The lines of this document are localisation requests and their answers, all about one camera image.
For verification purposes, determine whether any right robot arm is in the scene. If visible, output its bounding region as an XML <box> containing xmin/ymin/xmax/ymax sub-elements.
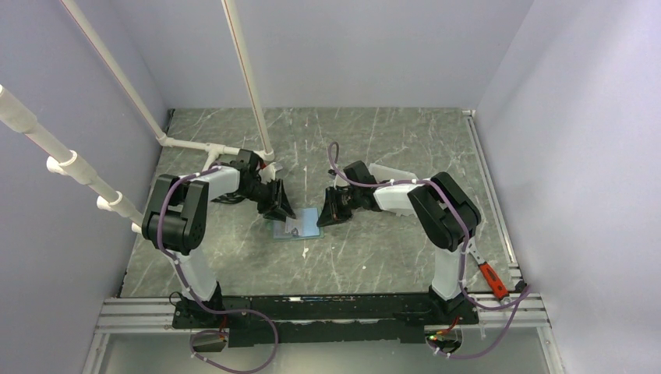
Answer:
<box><xmin>316</xmin><ymin>142</ymin><xmax>482</xmax><ymax>323</ymax></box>

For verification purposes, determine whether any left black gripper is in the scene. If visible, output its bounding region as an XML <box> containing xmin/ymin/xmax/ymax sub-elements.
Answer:
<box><xmin>238</xmin><ymin>178</ymin><xmax>296</xmax><ymax>224</ymax></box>

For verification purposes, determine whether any aluminium rail right side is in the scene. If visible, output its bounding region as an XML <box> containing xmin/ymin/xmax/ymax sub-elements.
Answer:
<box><xmin>462</xmin><ymin>109</ymin><xmax>551</xmax><ymax>330</ymax></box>

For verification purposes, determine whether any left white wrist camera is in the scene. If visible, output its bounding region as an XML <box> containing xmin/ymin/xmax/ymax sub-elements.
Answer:
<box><xmin>260</xmin><ymin>162</ymin><xmax>283</xmax><ymax>183</ymax></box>

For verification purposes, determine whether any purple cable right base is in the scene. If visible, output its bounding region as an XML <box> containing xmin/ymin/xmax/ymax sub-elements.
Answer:
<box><xmin>426</xmin><ymin>280</ymin><xmax>532</xmax><ymax>362</ymax></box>

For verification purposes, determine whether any purple cable base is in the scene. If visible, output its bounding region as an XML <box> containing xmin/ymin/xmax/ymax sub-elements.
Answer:
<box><xmin>189</xmin><ymin>310</ymin><xmax>284</xmax><ymax>374</ymax></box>
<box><xmin>426</xmin><ymin>280</ymin><xmax>532</xmax><ymax>362</ymax></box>

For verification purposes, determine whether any red handled adjustable wrench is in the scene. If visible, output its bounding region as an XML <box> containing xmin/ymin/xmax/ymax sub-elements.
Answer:
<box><xmin>468</xmin><ymin>239</ymin><xmax>510</xmax><ymax>305</ymax></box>

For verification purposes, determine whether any clear plastic bin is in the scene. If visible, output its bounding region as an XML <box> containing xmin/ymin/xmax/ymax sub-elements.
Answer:
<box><xmin>368</xmin><ymin>163</ymin><xmax>418</xmax><ymax>183</ymax></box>

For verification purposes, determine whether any white magnetic stripe card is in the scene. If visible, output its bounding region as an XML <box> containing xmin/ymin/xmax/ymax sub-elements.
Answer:
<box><xmin>283</xmin><ymin>217</ymin><xmax>306</xmax><ymax>238</ymax></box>

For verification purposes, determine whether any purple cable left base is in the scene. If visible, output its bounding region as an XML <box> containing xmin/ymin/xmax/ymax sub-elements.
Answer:
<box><xmin>189</xmin><ymin>310</ymin><xmax>284</xmax><ymax>374</ymax></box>

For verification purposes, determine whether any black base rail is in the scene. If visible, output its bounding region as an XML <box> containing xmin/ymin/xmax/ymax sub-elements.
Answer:
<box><xmin>172</xmin><ymin>291</ymin><xmax>479</xmax><ymax>348</ymax></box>

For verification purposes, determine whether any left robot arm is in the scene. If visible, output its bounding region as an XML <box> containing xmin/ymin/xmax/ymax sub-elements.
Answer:
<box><xmin>141</xmin><ymin>149</ymin><xmax>295</xmax><ymax>327</ymax></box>

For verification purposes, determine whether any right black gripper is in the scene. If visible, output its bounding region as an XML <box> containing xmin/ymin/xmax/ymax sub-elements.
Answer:
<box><xmin>316</xmin><ymin>186</ymin><xmax>362</xmax><ymax>228</ymax></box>

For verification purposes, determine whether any green card holder wallet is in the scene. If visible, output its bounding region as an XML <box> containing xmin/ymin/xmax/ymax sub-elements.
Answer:
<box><xmin>270</xmin><ymin>207</ymin><xmax>323</xmax><ymax>241</ymax></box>

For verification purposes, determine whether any white pvc pipe frame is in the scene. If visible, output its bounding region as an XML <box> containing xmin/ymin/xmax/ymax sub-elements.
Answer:
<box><xmin>0</xmin><ymin>0</ymin><xmax>276</xmax><ymax>233</ymax></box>

